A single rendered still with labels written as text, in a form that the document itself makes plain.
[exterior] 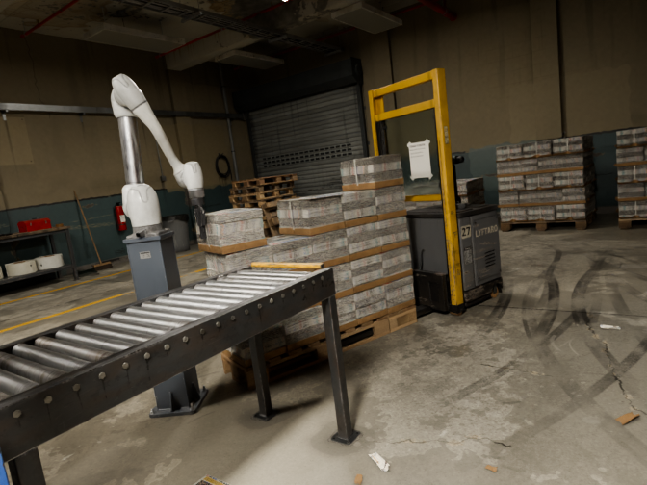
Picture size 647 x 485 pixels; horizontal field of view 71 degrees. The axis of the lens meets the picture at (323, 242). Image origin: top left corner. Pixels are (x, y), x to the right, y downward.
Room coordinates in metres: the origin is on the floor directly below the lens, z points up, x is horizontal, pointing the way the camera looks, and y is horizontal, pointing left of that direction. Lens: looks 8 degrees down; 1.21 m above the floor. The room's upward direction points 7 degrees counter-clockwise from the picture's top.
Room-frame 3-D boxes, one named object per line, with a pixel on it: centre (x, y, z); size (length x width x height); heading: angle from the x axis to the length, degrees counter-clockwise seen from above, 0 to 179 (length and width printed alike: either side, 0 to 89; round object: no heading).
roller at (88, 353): (1.32, 0.79, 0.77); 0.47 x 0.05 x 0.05; 54
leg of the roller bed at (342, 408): (1.95, 0.01, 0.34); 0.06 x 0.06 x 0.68; 54
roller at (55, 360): (1.27, 0.83, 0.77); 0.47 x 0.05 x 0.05; 54
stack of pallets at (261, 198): (9.76, 1.11, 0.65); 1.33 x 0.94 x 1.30; 148
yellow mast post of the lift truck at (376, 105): (3.95, -0.59, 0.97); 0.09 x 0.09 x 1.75; 35
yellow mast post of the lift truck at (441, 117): (3.41, -0.96, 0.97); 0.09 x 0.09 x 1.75; 35
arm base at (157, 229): (2.47, 0.95, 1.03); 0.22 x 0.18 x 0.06; 176
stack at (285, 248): (3.02, 0.18, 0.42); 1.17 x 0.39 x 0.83; 125
